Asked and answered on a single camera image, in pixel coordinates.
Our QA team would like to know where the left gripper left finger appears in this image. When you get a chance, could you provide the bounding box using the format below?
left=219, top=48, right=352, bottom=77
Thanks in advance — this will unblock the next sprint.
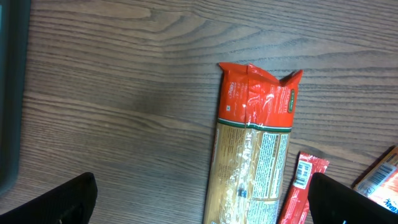
left=1, top=172, right=98, bottom=224

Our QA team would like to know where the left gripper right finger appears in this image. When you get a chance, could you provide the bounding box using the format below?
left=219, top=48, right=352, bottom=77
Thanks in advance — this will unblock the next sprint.
left=308, top=172, right=397, bottom=224

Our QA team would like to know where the red stick sachet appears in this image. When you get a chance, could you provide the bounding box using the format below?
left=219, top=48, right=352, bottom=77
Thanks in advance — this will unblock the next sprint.
left=277, top=152, right=330, bottom=224

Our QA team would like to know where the small orange carton box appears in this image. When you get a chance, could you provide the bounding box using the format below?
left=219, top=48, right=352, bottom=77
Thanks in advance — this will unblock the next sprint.
left=353, top=147, right=397, bottom=214

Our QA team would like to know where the orange spaghetti pasta packet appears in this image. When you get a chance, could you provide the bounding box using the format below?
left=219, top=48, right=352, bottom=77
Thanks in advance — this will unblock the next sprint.
left=203, top=62, right=303, bottom=224

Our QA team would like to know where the grey plastic shopping basket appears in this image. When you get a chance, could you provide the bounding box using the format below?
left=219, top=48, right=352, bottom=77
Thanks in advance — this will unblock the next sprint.
left=1, top=0, right=31, bottom=195

